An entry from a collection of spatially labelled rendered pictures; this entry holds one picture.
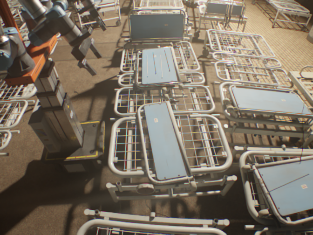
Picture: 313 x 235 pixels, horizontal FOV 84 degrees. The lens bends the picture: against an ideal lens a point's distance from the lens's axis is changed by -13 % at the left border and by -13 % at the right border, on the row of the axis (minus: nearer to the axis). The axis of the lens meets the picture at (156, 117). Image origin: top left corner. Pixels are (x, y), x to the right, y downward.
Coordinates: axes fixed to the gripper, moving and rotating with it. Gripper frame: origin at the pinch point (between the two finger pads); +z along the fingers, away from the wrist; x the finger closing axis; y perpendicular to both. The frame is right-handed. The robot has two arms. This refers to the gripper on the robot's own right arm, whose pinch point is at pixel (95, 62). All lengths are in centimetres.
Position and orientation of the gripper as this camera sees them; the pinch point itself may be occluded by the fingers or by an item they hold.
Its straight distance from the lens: 102.8
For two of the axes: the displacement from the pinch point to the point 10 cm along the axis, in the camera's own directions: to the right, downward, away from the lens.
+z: 4.0, 5.4, 7.4
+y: -9.2, 2.3, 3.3
